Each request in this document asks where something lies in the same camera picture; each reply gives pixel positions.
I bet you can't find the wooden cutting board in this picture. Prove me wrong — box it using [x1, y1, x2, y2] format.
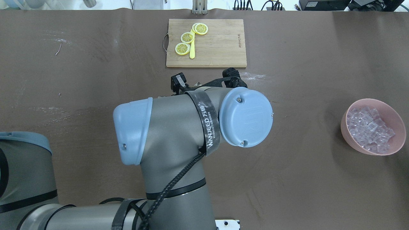
[166, 19, 247, 67]

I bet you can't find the pink bowl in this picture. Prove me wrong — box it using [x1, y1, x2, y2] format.
[340, 98, 406, 156]

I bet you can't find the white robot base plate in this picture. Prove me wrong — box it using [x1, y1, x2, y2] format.
[215, 219, 241, 230]

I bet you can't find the lemon slice near handle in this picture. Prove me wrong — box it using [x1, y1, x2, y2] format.
[175, 42, 190, 56]

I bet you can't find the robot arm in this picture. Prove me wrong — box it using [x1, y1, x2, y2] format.
[0, 67, 274, 230]

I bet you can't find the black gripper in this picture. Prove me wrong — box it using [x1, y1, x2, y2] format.
[200, 67, 248, 88]

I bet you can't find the aluminium frame post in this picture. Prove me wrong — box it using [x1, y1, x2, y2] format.
[192, 0, 208, 15]

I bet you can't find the pile of clear ice cubes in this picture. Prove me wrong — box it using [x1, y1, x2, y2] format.
[346, 106, 396, 154]

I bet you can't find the lemon slice under far slice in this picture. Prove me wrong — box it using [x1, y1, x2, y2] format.
[192, 23, 198, 33]

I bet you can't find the lemon slice middle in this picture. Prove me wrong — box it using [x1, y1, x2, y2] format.
[180, 32, 195, 44]

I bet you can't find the steel cup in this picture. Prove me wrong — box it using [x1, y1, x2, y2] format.
[83, 0, 97, 8]

